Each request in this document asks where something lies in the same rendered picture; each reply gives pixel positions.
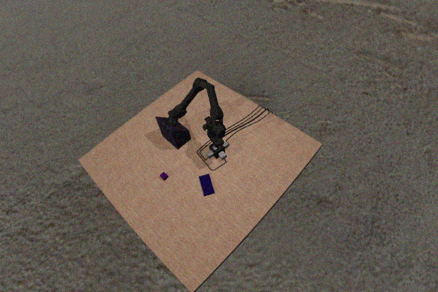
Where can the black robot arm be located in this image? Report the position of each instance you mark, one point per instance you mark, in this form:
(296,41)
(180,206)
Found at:
(216,113)

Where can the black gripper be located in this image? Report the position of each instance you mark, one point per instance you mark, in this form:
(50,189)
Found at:
(216,141)

